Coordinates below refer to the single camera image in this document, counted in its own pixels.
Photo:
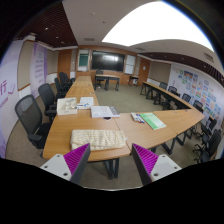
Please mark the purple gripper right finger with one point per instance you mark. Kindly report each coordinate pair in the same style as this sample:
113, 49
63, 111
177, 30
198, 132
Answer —
152, 167

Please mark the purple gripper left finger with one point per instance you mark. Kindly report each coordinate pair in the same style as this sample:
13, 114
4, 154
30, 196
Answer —
69, 166

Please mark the cream knitted towel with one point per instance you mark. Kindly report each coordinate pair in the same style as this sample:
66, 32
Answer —
98, 139

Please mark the green booklet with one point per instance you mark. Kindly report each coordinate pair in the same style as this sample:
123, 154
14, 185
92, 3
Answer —
152, 120

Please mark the small white packet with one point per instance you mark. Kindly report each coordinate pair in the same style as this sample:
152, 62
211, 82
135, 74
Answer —
137, 117

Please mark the white open box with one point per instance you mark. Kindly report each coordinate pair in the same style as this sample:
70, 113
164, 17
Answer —
67, 106

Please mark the white closed box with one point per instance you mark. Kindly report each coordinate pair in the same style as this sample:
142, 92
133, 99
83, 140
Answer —
104, 111

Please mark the right near black chair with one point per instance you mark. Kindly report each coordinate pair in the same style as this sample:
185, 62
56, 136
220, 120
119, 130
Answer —
210, 145

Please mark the white paper sheets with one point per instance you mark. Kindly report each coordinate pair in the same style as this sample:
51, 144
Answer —
85, 103

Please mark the near black office chair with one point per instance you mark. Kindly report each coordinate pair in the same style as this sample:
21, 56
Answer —
30, 116

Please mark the black office chair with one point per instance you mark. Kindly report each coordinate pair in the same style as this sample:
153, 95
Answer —
60, 93
48, 98
30, 116

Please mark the dark front desk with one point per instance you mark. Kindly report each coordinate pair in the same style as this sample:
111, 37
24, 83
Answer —
107, 78

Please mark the wooden right door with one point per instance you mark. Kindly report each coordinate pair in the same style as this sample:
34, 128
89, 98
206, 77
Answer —
143, 71

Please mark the wooden door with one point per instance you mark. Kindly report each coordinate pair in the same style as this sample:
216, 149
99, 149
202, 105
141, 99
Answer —
64, 61
143, 71

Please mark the white whiteboard right of screen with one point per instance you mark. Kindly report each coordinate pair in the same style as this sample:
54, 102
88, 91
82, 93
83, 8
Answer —
130, 64

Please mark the wooden left door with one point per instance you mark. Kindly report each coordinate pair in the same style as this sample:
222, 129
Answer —
64, 61

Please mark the large black wall screen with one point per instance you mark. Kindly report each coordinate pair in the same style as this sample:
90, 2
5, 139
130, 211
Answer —
107, 61

